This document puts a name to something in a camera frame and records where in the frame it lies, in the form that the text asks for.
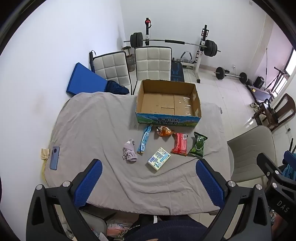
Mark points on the black and blue stick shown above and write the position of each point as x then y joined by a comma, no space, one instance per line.
92,60

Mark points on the orange snack packet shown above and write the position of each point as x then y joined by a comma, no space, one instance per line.
164,132

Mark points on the window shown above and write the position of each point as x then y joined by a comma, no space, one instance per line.
291,62

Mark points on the person's dark clothing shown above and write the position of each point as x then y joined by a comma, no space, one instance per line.
166,231

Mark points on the tilted white quilted chair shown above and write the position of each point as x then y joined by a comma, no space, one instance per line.
111,67

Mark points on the dark wooden chair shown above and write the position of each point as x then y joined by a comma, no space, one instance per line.
284,104

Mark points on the black blue weight bench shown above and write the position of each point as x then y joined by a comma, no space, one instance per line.
177,71

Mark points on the long blue packet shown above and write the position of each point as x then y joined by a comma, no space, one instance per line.
144,139

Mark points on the black speaker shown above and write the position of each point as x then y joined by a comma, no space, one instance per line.
259,82

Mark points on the yellowish cloth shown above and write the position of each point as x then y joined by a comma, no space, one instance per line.
45,153

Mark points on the short barbell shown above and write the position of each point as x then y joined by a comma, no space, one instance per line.
220,73

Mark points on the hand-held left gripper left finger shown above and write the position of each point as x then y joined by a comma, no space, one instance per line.
89,183

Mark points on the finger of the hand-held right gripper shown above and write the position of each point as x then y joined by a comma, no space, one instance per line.
266,163
291,158

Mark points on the upright white quilted chair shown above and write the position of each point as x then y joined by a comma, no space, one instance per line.
152,62

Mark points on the grey table cloth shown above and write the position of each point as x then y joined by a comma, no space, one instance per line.
104,115

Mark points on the cardboard box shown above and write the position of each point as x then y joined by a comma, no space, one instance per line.
161,102

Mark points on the thin black pole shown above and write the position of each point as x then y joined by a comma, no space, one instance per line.
266,67

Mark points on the blue foam mat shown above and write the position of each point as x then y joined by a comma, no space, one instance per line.
83,81

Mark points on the red snack packet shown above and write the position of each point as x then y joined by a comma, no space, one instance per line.
180,143

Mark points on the teal blue garment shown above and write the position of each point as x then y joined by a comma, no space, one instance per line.
288,172

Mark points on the loose black weight plates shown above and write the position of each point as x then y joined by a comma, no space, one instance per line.
249,81

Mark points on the thin black rods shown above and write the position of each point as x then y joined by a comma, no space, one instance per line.
292,148

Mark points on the purple sock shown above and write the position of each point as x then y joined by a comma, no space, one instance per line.
130,153

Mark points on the green snack packet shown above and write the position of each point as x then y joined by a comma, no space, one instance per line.
197,144

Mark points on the black treadmill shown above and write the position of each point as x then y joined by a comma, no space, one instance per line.
260,92

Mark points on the dark blue garment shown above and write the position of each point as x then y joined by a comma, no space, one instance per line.
115,87

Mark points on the long barbell with black plates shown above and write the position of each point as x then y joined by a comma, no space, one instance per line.
173,41

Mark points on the blue smartphone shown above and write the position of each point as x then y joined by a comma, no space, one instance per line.
55,158

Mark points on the white barbell rack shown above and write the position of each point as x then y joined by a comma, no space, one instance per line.
197,67

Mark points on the beige padded chair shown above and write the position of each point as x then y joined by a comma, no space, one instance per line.
252,148

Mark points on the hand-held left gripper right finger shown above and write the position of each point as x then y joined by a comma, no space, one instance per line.
209,183

